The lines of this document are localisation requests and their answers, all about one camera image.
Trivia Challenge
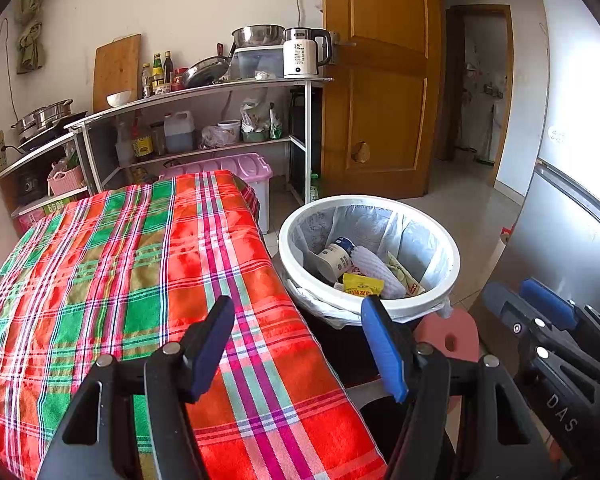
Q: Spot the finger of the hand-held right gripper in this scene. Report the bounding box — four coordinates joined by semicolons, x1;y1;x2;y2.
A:
519;277;600;361
481;282;600;386

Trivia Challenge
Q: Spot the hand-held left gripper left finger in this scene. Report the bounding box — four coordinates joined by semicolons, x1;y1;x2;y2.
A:
37;295;236;480

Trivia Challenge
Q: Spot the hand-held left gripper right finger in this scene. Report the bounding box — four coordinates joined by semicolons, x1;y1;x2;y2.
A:
361;295;551;480

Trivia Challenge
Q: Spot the yellow snack packet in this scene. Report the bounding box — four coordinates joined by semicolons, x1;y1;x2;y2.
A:
341;272;385;301

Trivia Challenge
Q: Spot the pale green snack packet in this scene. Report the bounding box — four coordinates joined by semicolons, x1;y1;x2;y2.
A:
384;251;426;297

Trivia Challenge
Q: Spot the white foam fruit net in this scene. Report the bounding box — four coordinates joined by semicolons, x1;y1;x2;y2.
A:
351;244;407;301

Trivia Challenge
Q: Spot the white paper cup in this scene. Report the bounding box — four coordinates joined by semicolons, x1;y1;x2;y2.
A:
314;236;357;283

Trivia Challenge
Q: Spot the white round trash bin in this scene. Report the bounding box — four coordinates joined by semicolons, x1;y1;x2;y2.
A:
285;205;453;331

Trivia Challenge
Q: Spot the white rimmed black bin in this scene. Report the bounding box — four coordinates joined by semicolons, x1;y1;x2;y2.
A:
278;195;461;386

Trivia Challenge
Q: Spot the pink plastic stool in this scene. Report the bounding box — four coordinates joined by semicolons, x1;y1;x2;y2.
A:
414;307;481;366

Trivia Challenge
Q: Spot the silver refrigerator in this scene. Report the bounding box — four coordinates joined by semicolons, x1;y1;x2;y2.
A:
472;0;600;326

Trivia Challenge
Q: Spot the red capped white bottle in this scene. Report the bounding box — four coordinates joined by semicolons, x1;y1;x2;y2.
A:
499;226;517;261

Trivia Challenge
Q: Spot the red green plaid tablecloth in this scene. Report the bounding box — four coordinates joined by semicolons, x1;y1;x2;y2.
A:
0;170;388;480

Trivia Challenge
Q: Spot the green mop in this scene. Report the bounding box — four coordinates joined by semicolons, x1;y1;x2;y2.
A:
476;102;497;167

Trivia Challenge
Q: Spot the pink lidded storage box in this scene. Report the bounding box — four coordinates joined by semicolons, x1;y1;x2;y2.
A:
159;152;273;235

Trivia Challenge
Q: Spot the yellow printed bag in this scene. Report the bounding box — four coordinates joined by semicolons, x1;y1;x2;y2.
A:
130;165;158;186

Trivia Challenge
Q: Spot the crumpled clear plastic bag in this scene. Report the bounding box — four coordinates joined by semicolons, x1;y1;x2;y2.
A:
200;125;231;150

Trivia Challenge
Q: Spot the yellow label sauce bottle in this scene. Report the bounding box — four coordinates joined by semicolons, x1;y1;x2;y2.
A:
131;110;155;159

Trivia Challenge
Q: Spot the dark glass jar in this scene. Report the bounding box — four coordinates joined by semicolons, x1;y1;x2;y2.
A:
150;121;167;157

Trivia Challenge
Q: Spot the dark liquid plastic jug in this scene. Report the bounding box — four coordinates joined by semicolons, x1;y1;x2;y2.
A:
163;111;197;154

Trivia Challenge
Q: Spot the pink woven basket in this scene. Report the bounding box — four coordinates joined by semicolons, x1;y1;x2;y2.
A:
47;162;86;197

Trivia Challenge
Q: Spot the clear plastic bottle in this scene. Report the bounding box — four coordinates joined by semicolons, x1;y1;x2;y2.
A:
115;121;134;165

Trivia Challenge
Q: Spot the white plastic tub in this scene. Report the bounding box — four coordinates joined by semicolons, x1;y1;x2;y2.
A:
216;119;242;144

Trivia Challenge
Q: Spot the tall white metal rack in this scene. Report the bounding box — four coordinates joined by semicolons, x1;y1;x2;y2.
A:
65;76;333;206

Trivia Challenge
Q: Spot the wooden door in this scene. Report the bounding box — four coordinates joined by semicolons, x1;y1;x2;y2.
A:
321;0;443;201

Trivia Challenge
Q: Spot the green printed packet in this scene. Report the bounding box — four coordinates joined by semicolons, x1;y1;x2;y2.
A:
268;102;284;140

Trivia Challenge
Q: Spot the white printed food bag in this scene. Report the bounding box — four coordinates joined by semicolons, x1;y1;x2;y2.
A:
240;99;271;133

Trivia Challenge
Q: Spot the black rice cooker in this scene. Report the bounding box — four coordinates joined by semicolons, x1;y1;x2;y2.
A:
10;167;51;211

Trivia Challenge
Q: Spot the low white metal rack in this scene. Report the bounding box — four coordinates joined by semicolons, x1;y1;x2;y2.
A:
0;130;88;216

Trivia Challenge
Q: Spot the black induction cooker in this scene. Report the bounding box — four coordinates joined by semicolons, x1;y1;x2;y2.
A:
17;110;90;153

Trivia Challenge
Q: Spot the steel frying pan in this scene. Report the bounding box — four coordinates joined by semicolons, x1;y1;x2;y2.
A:
181;42;231;90

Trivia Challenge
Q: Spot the steel steamer pot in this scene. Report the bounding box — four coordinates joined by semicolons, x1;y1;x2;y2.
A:
11;99;76;137

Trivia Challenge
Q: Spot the clear plastic storage box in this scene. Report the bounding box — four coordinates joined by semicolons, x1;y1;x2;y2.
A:
228;46;286;81

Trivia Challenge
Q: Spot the wooden cutting board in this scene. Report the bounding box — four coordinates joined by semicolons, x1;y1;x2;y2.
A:
92;33;142;113

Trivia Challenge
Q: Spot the white electric kettle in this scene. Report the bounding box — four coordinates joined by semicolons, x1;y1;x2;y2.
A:
282;27;333;79

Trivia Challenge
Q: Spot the metal door latch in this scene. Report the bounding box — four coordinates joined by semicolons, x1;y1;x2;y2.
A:
330;30;357;66

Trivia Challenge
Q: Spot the steel mixing bowl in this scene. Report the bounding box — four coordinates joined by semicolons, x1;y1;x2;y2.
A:
231;24;286;48

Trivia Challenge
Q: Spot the hanging grey cloth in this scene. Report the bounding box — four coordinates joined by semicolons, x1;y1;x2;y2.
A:
14;0;48;76

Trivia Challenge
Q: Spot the wooden doorway frame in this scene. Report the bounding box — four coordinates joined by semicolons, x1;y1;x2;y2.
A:
437;4;513;188

